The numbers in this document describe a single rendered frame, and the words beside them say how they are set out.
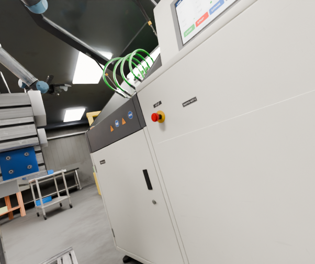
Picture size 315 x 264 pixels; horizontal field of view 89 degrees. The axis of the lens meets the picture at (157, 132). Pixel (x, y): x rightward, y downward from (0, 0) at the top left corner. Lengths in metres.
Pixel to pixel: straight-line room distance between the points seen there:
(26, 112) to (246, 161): 0.70
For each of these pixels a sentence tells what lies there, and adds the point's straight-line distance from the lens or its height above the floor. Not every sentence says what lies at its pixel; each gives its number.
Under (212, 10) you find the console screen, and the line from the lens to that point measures 0.93.
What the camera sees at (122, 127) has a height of 0.84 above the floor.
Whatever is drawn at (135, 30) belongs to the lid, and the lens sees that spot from 1.46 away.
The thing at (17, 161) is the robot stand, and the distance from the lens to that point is 0.68.
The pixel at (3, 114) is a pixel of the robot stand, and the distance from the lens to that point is 0.68.
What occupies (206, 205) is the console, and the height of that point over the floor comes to 0.44.
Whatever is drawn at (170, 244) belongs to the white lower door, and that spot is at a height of 0.24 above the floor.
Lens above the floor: 0.68
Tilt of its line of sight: 5 degrees up
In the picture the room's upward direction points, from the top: 17 degrees counter-clockwise
